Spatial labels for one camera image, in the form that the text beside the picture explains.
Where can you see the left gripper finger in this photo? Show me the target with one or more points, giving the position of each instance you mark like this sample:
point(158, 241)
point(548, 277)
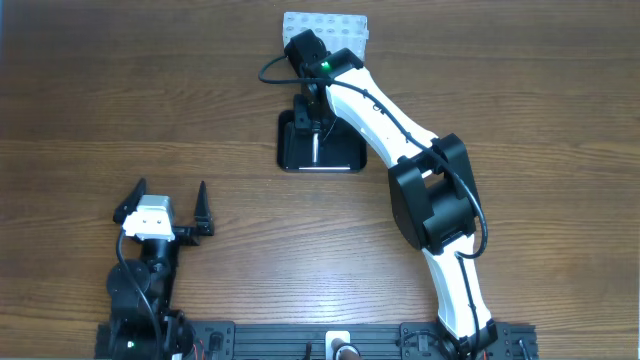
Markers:
point(203, 210)
point(131, 202)

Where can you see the mounting rail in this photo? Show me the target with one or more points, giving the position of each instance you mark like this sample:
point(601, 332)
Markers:
point(280, 342)

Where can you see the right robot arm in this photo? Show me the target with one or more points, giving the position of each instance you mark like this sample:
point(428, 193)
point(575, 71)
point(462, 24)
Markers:
point(455, 285)

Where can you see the clear test tube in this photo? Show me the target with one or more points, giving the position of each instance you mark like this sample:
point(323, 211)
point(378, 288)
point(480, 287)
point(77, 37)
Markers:
point(325, 168)
point(316, 150)

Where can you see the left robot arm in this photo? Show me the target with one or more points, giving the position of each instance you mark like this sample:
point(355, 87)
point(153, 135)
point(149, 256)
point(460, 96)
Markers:
point(125, 287)

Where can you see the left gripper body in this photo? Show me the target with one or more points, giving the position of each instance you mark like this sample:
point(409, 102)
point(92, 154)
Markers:
point(187, 235)

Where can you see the black tray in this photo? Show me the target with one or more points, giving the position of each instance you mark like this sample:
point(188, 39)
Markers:
point(345, 155)

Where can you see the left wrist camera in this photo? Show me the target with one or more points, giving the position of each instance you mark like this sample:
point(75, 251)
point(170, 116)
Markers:
point(150, 220)

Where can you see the white test tube rack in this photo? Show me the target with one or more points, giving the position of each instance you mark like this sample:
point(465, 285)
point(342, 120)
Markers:
point(345, 30)

